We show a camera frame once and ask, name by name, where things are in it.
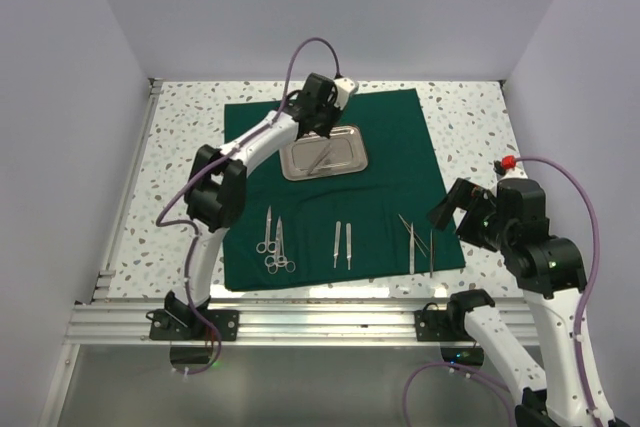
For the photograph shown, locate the steel ring-handled scissors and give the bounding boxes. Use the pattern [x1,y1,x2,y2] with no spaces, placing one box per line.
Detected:
[264,241,288,269]
[256,207,277,254]

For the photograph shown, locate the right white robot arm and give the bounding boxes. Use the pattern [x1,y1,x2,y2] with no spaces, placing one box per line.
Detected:
[428,178,624,426]

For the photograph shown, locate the thin steel tweezers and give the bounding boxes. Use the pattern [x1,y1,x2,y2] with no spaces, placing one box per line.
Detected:
[398,215,429,257]

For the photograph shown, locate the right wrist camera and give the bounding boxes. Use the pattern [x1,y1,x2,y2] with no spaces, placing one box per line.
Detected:
[501,168,528,181]

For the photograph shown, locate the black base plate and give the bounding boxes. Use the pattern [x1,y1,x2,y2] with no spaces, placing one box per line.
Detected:
[145,309,239,342]
[413,309,473,342]

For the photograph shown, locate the stainless steel instrument tray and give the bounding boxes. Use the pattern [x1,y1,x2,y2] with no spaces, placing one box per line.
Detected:
[279,125,369,182]

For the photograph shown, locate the steel forceps with ring handles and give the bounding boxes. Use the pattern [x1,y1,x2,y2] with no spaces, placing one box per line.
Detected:
[266,219,296,275]

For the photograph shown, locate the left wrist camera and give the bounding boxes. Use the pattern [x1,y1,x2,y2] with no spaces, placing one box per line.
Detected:
[334,77,359,111]

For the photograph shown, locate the green surgical cloth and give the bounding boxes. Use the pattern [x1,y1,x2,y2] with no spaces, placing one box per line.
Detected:
[222,90,465,292]

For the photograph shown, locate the aluminium rail frame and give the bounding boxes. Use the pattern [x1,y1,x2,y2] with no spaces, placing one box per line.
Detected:
[39,77,614,427]

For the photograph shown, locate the dark steel tweezers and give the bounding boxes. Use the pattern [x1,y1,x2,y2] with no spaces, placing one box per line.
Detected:
[428,230,435,279]

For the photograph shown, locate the pointed steel tweezers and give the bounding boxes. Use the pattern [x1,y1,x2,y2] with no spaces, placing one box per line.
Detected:
[306,142,331,176]

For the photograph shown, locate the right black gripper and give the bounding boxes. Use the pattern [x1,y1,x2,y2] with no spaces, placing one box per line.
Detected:
[427,176,514,252]

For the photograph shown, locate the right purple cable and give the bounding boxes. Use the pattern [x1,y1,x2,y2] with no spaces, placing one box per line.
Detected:
[402,155,601,427]

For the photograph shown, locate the steel scalpel handle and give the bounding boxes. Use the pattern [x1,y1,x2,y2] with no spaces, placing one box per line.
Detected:
[345,222,352,271]
[333,221,342,269]

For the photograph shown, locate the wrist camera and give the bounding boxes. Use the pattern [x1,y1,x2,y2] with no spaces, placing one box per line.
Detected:
[334,77,359,111]
[501,168,528,181]

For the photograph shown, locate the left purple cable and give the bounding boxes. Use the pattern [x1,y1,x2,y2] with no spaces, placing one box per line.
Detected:
[155,37,342,376]

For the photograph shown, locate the purple cable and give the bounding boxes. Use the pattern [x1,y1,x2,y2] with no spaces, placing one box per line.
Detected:
[402,155,601,427]
[155,37,342,376]

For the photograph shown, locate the broad steel tweezers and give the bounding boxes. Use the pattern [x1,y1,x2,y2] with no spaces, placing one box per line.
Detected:
[409,223,415,275]

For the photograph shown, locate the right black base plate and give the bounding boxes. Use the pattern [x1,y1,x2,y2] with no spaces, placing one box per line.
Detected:
[413,309,473,342]

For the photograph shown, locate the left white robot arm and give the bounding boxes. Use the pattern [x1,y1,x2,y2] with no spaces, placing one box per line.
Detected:
[156,73,359,340]

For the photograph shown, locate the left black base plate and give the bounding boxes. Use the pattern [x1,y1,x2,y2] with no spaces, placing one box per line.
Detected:
[145,309,239,342]

